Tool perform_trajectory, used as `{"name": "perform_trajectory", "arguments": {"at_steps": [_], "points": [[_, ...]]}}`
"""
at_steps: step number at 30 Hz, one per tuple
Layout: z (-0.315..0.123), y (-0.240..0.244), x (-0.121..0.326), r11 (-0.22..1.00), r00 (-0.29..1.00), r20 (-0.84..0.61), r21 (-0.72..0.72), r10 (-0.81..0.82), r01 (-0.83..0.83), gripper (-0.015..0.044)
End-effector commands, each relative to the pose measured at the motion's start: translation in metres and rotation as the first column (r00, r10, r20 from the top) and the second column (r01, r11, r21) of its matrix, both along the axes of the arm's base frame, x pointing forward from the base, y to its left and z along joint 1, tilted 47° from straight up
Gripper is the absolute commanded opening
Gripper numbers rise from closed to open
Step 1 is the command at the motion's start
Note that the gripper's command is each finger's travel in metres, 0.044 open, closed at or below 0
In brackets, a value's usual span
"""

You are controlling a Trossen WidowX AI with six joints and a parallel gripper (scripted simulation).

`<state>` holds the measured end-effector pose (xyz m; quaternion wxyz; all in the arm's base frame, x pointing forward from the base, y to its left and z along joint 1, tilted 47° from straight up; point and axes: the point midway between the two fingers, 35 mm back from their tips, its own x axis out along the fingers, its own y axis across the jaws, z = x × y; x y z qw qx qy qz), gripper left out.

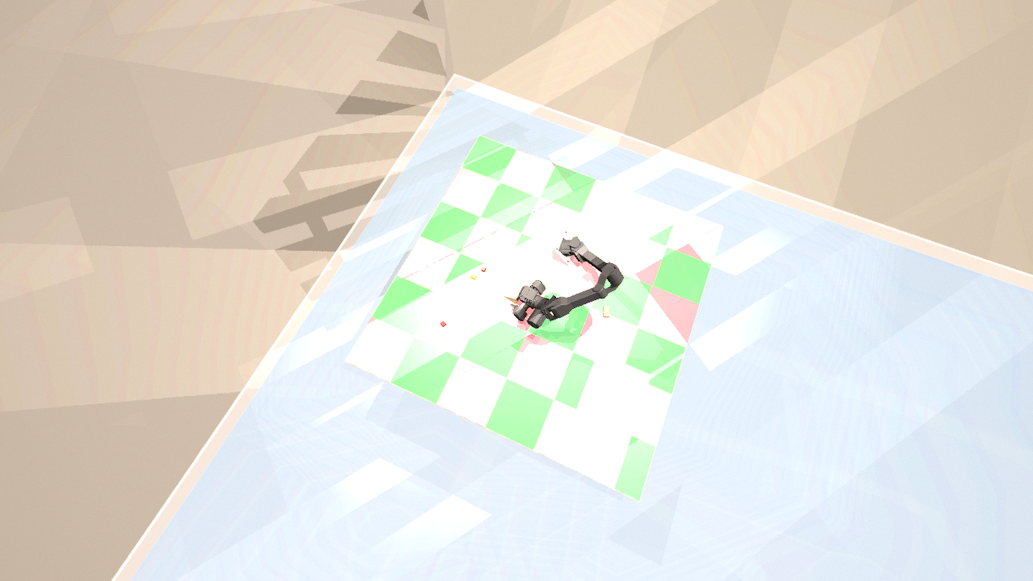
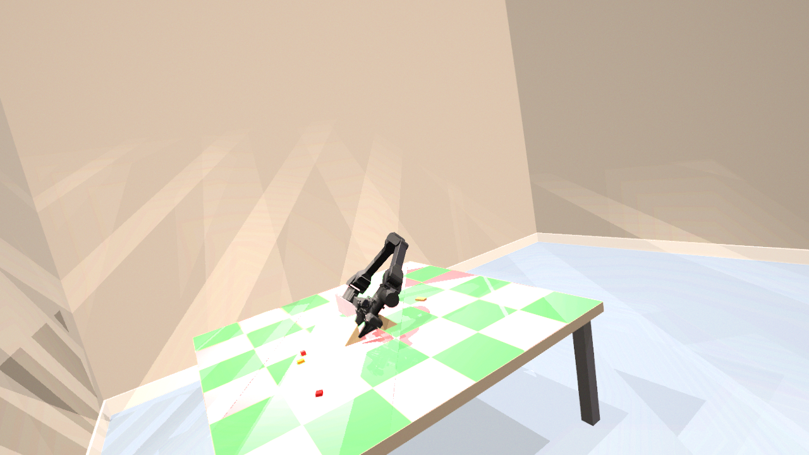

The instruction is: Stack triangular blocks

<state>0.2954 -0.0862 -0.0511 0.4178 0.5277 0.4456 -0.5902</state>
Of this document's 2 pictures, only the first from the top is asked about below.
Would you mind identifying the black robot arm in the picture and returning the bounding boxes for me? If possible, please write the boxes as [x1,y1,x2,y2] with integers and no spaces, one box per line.
[519,236,624,329]

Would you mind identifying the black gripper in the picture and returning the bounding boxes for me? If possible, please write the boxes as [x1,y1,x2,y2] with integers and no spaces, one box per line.
[511,280,546,322]

